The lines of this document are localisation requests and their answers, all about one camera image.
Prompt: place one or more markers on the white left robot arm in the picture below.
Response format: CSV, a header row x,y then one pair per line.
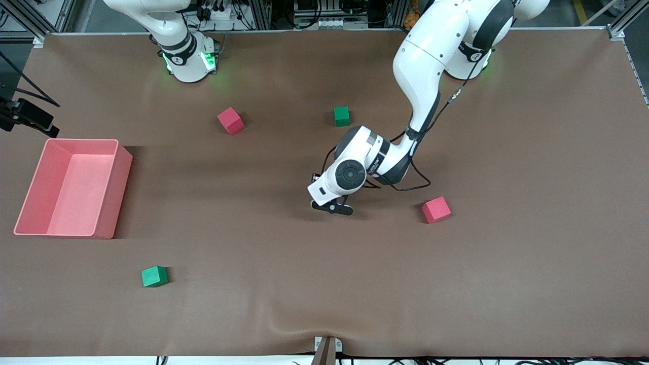
x,y
426,56

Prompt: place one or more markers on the pink plastic bin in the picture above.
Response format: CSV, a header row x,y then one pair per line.
x,y
50,167

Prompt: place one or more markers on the red foam cube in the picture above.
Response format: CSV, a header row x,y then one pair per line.
x,y
436,210
230,120

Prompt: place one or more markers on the green foam cube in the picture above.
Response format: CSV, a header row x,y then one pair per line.
x,y
153,277
341,116

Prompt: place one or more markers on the white power strip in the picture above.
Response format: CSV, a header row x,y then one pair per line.
x,y
215,13

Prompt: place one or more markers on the white terminal strip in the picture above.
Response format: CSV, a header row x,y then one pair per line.
x,y
342,24

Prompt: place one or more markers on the brown table mat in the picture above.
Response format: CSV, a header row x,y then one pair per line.
x,y
324,274

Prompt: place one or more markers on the bag of orange items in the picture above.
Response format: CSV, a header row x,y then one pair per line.
x,y
410,21

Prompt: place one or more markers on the aluminium frame strut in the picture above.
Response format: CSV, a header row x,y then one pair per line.
x,y
626,23
28,23

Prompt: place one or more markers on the aluminium frame post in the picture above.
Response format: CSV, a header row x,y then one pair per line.
x,y
395,14
261,15

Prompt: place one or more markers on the metal clamp bracket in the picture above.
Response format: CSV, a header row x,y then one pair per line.
x,y
328,344

